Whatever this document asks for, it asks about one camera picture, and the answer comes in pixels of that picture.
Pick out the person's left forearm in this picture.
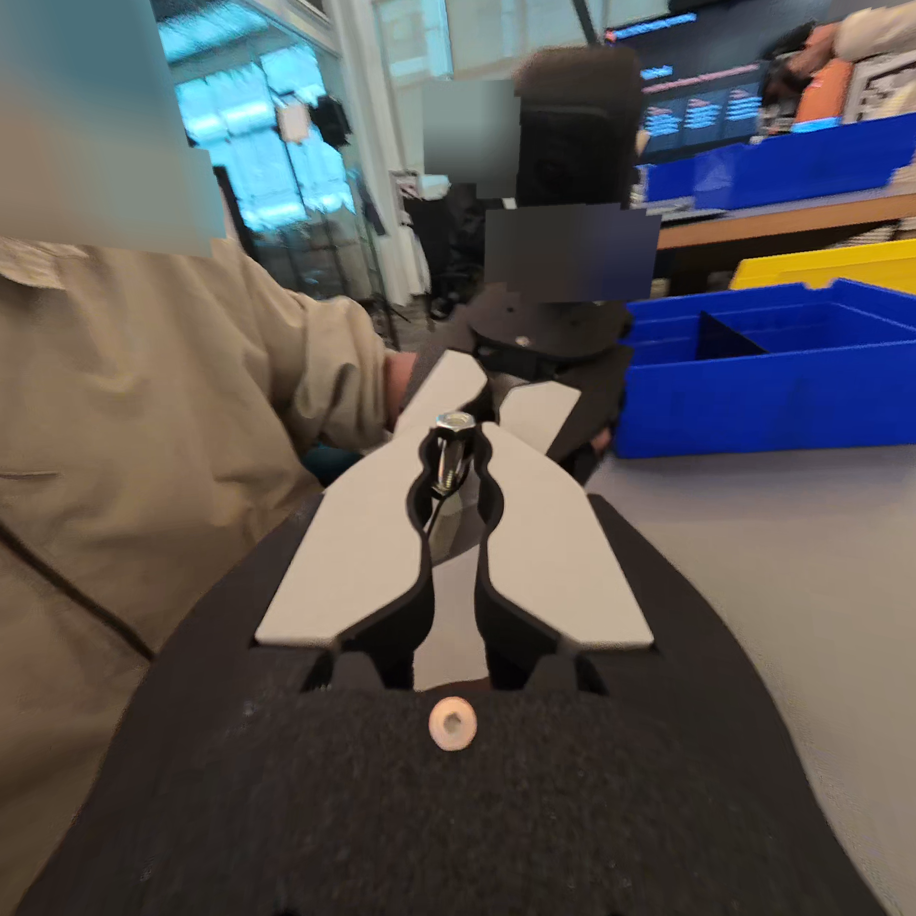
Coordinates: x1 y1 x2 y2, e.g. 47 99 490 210
381 348 423 437

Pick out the small blue storage bin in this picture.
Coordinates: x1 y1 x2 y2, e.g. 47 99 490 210
645 155 699 204

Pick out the computer monitor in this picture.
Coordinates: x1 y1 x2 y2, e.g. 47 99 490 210
602 8 802 158

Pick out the black studio lamp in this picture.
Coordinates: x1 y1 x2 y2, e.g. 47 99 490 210
312 94 353 151

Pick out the brown wooden desk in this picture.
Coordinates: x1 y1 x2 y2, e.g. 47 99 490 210
656 187 916 256

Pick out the yellow storage bin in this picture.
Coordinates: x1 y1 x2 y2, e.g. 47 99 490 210
730 239 916 294

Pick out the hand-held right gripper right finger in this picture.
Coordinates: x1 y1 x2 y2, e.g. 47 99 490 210
473 426 656 679

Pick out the blue divided storage bin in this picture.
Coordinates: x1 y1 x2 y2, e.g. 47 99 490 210
616 278 916 459

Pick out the silver bolt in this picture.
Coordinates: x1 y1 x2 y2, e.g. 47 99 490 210
427 430 476 505

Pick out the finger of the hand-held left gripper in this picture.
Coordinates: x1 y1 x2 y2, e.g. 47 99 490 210
494 378 582 462
394 350 490 437

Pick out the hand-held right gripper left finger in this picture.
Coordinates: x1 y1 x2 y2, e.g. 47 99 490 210
255 427 439 682

